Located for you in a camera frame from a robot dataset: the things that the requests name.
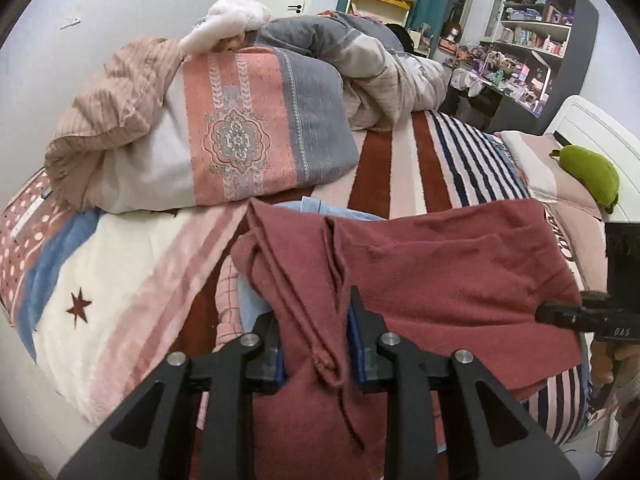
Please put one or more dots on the grey beige duvet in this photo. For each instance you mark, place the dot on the grey beige duvet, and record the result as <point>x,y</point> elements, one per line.
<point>380,70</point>

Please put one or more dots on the person's right hand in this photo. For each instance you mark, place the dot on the person's right hand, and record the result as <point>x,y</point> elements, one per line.
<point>602,362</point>

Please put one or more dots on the green plush toy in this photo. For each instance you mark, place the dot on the green plush toy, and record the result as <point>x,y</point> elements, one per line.
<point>590,172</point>

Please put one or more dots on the pink pillow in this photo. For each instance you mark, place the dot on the pink pillow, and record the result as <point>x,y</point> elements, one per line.
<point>570,195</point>

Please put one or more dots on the folded patterned quilt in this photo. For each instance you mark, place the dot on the folded patterned quilt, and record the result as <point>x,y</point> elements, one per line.
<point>125,125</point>

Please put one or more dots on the striped printed blanket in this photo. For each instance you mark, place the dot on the striped printed blanket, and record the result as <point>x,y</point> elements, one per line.
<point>125,280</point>

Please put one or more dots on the yellow white shelf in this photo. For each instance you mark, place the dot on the yellow white shelf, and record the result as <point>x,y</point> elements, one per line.
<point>375,0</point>

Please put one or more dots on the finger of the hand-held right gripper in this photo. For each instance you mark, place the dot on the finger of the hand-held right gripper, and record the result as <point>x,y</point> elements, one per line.
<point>565,316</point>

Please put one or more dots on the dark red pants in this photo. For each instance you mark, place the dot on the dark red pants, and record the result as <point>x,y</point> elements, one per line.
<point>440,280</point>

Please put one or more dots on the pink plaid cloth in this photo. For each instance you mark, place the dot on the pink plaid cloth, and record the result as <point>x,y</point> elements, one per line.
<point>227,290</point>

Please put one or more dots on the white wall socket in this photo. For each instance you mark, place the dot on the white wall socket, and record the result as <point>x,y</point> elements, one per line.
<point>70,22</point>

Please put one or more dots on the light blue shirt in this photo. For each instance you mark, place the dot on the light blue shirt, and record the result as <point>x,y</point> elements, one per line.
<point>255,305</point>

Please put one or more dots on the dark tall bookshelf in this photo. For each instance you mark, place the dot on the dark tall bookshelf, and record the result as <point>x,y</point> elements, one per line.
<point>575,30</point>

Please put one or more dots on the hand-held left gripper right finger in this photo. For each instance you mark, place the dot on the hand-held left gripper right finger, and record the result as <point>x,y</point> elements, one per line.
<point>354,355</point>

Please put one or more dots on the pink grey patterned towel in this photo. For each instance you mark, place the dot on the pink grey patterned towel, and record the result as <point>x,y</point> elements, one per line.
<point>260,115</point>

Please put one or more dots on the white bed headboard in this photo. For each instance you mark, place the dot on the white bed headboard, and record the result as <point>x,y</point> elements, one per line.
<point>585,120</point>

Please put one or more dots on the white fluffy plush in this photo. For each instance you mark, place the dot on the white fluffy plush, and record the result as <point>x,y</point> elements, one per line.
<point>225,20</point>

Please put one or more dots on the dark cluttered desk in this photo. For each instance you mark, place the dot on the dark cluttered desk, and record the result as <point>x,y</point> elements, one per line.
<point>505,105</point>

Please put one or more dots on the dark plush toy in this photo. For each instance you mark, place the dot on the dark plush toy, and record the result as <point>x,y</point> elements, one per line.
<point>402,35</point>

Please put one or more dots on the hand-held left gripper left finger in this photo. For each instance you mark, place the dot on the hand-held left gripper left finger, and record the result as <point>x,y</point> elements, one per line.
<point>277,362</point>

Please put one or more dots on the wig mannequin head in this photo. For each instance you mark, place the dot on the wig mannequin head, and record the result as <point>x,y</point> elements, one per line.
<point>451,35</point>

